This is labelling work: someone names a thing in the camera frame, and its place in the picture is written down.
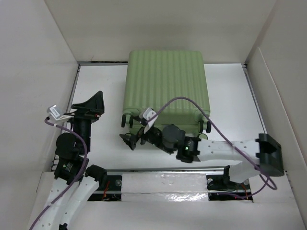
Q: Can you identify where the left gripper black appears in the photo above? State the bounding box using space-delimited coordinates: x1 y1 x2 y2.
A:
64 90 105 152

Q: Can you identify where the green hard-shell suitcase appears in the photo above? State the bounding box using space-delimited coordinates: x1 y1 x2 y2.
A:
121 50 212 136

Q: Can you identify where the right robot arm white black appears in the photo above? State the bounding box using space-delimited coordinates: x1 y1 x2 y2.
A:
120 125 284 188

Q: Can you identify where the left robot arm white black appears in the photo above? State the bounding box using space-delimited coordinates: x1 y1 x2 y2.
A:
30 91 107 230

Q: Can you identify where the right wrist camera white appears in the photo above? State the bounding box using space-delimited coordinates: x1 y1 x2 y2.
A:
141 107 158 134

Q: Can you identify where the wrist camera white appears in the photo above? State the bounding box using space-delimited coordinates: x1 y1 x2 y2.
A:
47 105 73 123
141 107 158 134

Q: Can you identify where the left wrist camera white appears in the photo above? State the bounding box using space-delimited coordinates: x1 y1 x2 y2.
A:
47 105 73 123

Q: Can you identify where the metal rail with foam strip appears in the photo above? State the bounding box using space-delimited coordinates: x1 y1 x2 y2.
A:
88 171 253 202

